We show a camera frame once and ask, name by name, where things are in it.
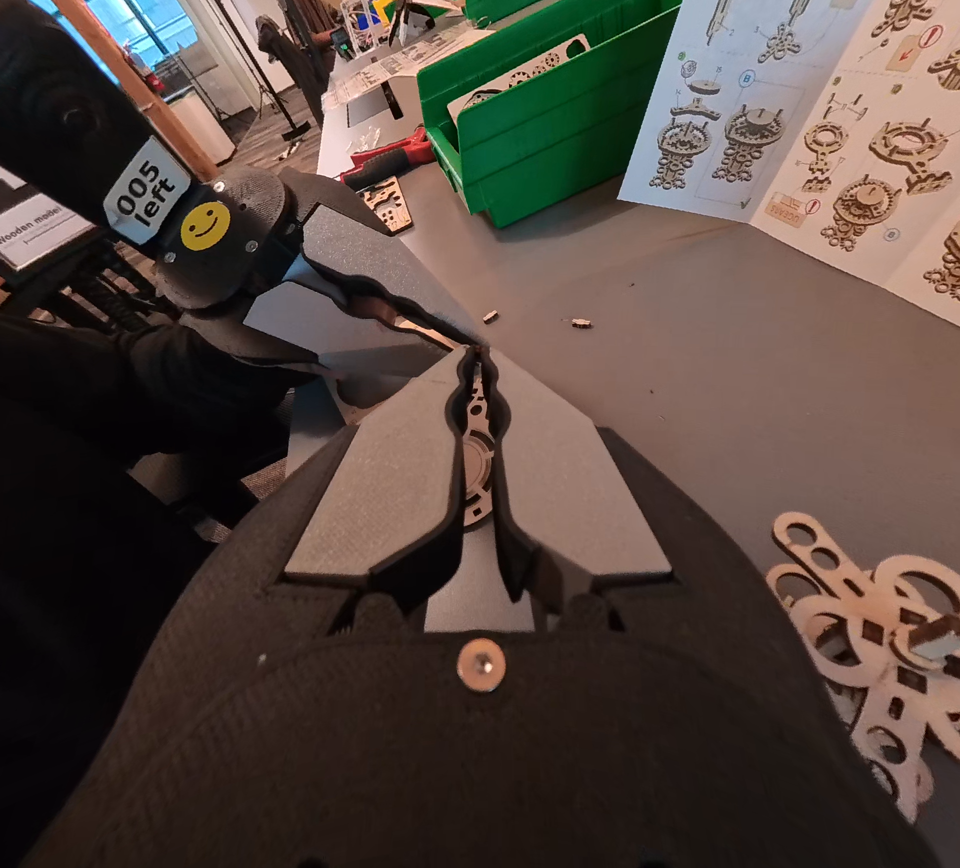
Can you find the white sign in black frame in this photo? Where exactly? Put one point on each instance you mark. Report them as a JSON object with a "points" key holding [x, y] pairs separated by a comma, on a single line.
{"points": [[37, 238]]}

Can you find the person's left forearm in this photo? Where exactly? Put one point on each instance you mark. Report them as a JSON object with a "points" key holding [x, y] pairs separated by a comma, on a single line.
{"points": [[60, 388]]}

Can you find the wooden post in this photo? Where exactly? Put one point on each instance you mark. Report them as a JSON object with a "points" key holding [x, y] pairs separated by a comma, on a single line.
{"points": [[94, 21]]}

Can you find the white cabinet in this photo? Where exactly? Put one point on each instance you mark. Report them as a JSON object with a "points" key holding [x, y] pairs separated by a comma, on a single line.
{"points": [[202, 130]]}

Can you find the folded paper instruction leaflet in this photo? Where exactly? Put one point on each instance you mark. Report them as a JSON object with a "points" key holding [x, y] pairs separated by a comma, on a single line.
{"points": [[787, 96]]}

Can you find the assembled wooden loop model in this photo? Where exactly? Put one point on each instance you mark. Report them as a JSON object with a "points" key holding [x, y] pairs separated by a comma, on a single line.
{"points": [[889, 658]]}

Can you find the wooden sheet with holes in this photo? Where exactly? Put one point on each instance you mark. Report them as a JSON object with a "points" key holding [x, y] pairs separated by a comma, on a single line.
{"points": [[384, 187]]}

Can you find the person's left hand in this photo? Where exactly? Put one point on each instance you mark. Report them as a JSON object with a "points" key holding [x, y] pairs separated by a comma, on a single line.
{"points": [[217, 403]]}

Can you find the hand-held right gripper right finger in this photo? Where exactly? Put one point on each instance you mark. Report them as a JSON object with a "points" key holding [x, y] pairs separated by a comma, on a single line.
{"points": [[577, 501]]}

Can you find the pale wooden gear sheet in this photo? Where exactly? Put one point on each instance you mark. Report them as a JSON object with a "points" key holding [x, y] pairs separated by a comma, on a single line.
{"points": [[499, 87]]}

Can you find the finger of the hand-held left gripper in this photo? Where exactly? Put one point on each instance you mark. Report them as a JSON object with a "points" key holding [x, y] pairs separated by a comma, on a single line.
{"points": [[360, 351], [375, 257]]}

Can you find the black light stand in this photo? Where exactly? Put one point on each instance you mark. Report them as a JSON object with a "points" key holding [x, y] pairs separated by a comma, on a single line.
{"points": [[296, 128]]}

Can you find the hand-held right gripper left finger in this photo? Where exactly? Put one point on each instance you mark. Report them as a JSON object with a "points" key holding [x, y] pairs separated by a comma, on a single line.
{"points": [[375, 501]]}

